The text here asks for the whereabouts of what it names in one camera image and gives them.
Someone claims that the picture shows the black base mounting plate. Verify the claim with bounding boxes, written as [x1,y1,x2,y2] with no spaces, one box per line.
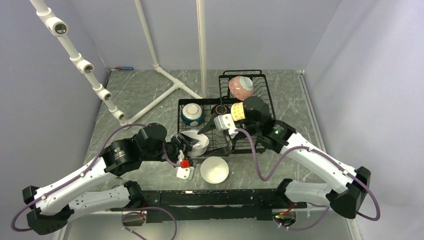
[131,188,307,223]

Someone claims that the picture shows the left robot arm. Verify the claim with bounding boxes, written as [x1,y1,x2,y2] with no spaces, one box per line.
[22,123,202,235]

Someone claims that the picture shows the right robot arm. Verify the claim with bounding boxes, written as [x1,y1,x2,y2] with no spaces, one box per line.
[199,96,381,221]

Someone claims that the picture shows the brown glazed bowl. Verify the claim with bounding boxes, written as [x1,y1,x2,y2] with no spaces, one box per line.
[210,104,231,119]

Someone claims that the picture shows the red blue screwdriver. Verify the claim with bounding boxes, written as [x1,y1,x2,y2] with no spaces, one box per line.
[114,66,134,71]

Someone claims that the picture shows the red patterned bowl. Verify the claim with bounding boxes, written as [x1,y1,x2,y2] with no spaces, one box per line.
[228,76,254,101]

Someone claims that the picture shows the purple cable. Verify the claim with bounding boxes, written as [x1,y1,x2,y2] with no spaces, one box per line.
[10,123,186,240]
[235,128,381,232]

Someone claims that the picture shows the black wire dish rack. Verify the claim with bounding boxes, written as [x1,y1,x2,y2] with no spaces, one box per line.
[177,69,276,157]

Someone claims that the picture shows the white PVC pipe frame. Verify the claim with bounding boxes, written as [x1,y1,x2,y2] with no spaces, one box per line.
[29,0,209,127]

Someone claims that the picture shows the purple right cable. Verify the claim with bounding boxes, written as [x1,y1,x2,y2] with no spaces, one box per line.
[235,128,381,232]

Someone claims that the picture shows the ribbed white bowl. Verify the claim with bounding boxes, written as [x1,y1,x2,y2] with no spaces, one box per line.
[200,156,230,184]

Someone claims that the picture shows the blue yellow patterned bowl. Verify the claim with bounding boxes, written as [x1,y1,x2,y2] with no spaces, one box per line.
[230,102,246,122]

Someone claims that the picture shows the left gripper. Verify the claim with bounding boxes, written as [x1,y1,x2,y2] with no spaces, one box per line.
[141,132,198,165]

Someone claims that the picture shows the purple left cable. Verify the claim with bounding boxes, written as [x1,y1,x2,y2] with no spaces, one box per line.
[10,123,186,240]

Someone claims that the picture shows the shallow white bowl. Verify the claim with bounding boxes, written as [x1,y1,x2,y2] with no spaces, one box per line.
[180,129,210,158]

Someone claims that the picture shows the teal white bowl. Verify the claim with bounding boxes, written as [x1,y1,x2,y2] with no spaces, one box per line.
[181,103,204,127]

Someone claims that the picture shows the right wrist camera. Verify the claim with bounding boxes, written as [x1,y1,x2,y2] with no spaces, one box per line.
[213,113,238,139]

